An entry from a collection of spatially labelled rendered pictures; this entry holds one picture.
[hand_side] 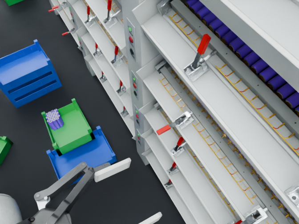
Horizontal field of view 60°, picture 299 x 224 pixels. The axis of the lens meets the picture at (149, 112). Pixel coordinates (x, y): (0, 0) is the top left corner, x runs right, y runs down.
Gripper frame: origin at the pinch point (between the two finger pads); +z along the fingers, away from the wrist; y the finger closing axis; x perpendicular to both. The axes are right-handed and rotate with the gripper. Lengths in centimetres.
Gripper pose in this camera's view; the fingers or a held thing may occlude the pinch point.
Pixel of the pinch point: (134, 192)
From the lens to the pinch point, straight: 48.1
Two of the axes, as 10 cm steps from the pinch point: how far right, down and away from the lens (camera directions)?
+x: 1.8, -6.0, -7.8
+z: 8.5, -3.1, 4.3
